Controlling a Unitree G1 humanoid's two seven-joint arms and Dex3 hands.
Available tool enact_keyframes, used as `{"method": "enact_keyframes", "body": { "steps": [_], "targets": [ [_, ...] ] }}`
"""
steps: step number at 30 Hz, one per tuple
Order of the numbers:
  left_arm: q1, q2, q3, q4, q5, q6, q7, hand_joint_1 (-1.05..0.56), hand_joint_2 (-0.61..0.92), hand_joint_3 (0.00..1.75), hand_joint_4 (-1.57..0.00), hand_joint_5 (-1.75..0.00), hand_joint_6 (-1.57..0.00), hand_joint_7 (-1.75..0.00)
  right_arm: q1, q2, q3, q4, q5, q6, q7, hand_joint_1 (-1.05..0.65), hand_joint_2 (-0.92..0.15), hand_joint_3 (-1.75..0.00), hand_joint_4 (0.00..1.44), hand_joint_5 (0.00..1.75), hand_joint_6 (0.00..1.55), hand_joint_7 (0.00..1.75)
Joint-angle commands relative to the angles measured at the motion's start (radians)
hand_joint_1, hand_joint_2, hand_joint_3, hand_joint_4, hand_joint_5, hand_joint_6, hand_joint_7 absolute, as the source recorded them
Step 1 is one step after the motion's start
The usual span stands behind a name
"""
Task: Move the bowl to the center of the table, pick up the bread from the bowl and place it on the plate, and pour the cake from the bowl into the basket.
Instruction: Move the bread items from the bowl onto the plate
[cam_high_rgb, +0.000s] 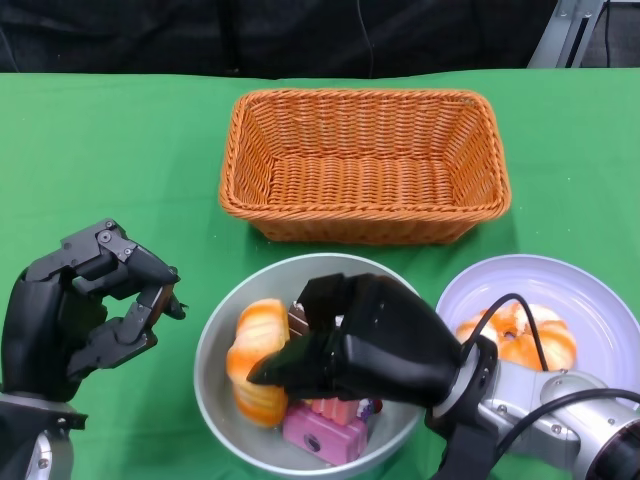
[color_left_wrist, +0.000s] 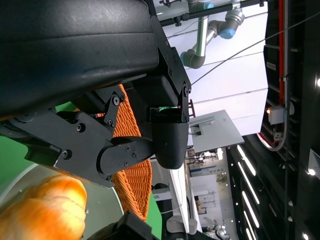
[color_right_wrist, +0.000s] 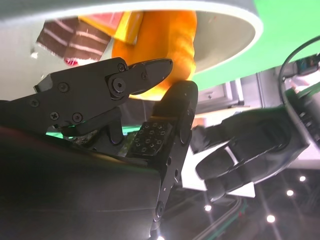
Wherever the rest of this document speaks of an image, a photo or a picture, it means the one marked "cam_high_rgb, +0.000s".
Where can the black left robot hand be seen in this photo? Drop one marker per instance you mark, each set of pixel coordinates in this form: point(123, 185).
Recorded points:
point(35, 330)

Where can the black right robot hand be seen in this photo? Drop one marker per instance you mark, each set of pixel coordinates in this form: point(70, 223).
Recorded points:
point(390, 350)

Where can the brown chocolate cake bar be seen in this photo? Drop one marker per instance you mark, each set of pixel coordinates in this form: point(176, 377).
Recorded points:
point(299, 322)

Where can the orange striped bread roll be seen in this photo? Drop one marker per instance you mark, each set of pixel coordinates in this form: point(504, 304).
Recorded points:
point(255, 330)
point(562, 340)

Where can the grey-green bowl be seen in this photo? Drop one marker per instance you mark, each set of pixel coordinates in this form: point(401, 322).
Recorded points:
point(260, 280)

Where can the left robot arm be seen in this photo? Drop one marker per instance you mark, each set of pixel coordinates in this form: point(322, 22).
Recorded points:
point(25, 440)

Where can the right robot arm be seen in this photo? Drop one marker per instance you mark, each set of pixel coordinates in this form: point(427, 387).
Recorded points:
point(530, 400)

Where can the pink rectangular cake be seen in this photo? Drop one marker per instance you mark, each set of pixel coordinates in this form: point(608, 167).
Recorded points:
point(320, 435)

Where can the lavender plate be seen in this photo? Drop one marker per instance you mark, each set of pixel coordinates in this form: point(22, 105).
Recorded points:
point(500, 280)

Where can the orange wicker basket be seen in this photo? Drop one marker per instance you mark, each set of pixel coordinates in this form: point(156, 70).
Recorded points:
point(360, 185)

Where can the green tablecloth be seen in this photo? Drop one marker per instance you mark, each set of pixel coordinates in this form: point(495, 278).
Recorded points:
point(100, 150)

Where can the black backdrop cloth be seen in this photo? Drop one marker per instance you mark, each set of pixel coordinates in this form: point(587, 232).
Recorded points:
point(200, 35)

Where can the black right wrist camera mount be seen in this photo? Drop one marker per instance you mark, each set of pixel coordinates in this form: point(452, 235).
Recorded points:
point(465, 450)

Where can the grey metal frame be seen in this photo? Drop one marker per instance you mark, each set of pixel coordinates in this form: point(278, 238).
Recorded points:
point(565, 35)

